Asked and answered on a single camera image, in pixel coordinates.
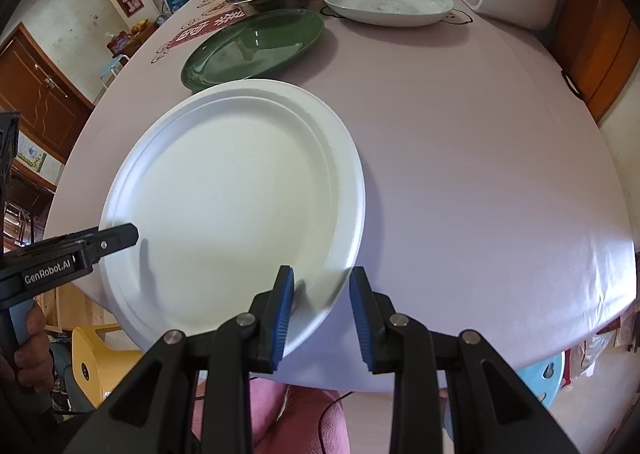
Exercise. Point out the white paper plate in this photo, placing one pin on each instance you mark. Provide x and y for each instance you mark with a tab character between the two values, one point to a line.
225	194

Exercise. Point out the printed pink tablecloth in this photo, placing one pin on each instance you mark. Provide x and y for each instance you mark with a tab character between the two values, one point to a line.
475	159

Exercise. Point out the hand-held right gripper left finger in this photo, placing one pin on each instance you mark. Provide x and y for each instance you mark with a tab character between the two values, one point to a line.
282	316

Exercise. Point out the person's left hand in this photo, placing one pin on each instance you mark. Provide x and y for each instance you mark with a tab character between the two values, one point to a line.
35	349

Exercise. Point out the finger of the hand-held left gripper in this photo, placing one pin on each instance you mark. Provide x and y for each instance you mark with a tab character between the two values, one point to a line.
117	235

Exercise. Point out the white patterned ceramic plate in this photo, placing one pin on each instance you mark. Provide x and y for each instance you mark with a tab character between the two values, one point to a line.
385	1

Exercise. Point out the wooden sideboard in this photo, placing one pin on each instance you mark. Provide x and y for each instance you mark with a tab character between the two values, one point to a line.
140	41

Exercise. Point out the green plate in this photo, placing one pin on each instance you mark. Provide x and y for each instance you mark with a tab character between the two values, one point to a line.
250	49

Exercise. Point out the white stool with blue seat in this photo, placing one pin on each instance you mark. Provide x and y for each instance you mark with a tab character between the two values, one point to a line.
114	65

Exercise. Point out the person's pink pants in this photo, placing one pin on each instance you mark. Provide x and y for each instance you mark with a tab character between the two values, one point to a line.
300	424

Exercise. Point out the light blue plastic stool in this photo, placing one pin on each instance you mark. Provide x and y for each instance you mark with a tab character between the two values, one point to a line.
542	379

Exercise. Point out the red tin box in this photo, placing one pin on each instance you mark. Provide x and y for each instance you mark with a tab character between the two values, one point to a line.
120	41

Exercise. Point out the wooden display cabinet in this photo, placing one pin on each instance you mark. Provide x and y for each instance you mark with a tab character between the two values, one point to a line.
595	34

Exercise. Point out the yellow plastic stool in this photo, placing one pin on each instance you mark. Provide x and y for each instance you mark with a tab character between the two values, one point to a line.
100	359

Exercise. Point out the brown wooden door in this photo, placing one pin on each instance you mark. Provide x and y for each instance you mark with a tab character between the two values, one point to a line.
40	94

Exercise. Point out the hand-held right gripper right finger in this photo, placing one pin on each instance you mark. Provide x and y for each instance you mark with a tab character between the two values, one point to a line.
360	319

